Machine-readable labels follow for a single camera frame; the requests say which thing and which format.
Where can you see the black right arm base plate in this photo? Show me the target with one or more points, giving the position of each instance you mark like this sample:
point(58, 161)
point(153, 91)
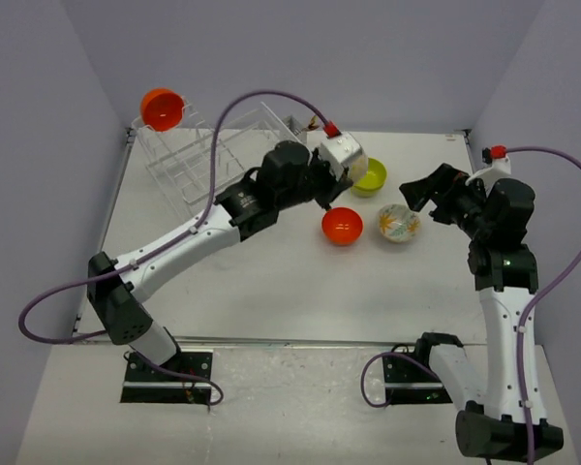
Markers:
point(406, 384)

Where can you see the grey cutlery holder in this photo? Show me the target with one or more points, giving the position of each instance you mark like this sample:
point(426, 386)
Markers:
point(296, 128)

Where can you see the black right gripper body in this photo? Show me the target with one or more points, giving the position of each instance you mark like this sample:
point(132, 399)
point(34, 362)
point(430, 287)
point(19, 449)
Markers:
point(464, 206)

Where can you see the white wire dish rack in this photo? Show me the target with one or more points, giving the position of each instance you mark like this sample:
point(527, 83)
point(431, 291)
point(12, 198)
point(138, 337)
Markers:
point(180, 160)

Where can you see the orange bowl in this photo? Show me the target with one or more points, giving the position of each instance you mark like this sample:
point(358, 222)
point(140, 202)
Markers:
point(342, 226)
point(161, 109)

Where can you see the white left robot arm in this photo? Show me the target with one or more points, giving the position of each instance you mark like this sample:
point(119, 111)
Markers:
point(119, 287)

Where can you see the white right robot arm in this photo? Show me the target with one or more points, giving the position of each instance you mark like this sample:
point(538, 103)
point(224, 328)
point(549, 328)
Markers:
point(500, 416)

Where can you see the lime green bowl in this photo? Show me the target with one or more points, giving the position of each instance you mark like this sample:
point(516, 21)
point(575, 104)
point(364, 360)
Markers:
point(367, 187)
point(376, 169)

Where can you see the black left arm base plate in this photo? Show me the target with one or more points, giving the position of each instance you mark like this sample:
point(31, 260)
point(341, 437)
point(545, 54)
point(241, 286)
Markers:
point(142, 384)

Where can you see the brown wooden spoon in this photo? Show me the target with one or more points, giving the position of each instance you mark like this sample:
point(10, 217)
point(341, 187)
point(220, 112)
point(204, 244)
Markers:
point(313, 124)

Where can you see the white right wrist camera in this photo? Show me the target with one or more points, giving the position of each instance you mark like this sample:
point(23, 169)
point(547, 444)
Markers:
point(497, 166)

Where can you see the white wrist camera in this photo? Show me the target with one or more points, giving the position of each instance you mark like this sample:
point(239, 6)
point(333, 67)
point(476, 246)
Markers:
point(497, 166)
point(340, 152)

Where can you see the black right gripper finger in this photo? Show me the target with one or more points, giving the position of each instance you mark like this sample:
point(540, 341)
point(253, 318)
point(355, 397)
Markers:
point(444, 178)
point(418, 193)

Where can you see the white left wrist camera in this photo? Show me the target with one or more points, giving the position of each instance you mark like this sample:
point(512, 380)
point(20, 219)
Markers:
point(340, 152)

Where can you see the patterned beige bowl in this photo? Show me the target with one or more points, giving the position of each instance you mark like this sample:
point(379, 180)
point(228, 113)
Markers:
point(397, 223)

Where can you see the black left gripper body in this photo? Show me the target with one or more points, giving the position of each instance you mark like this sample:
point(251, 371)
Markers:
point(317, 181)

